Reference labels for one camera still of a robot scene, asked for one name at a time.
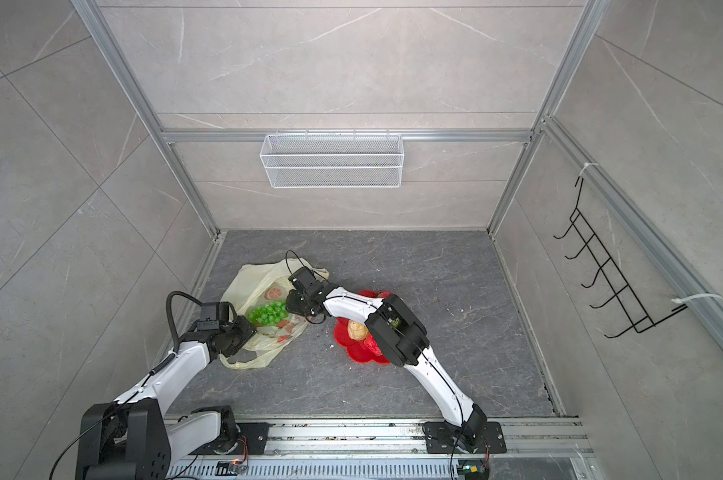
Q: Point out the aluminium frame rail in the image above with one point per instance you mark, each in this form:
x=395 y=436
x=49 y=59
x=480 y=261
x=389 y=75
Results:
x=93 y=19

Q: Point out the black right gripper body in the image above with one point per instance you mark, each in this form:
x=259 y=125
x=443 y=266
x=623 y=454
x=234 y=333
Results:
x=300 y=305

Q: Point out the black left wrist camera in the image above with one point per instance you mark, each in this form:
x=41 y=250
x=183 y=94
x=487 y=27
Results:
x=214 y=316

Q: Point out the green fake grape bunch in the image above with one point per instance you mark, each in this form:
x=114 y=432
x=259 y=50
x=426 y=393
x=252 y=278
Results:
x=268 y=314

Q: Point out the black wire hook rack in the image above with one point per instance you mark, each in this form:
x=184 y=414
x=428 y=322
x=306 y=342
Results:
x=608 y=273

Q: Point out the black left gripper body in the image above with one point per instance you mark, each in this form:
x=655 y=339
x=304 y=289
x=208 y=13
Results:
x=237 y=334

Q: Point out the red fake strawberry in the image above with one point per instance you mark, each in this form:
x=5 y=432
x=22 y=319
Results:
x=371 y=346

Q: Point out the white wire mesh basket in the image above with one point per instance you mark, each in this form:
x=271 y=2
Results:
x=348 y=160

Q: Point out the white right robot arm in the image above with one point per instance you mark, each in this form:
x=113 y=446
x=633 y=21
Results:
x=402 y=339

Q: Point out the sliced fake citrus half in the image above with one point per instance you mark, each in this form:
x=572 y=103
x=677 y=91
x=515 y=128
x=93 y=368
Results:
x=273 y=294

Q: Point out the beige fake fruit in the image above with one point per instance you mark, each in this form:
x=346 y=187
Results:
x=357 y=332

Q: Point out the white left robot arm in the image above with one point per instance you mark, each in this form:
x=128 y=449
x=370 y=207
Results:
x=128 y=438

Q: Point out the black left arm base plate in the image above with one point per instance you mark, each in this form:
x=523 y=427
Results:
x=246 y=438

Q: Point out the cream plastic bag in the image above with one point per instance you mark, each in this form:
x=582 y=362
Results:
x=246 y=291

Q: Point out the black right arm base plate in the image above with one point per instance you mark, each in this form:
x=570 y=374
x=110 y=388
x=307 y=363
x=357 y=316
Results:
x=444 y=438

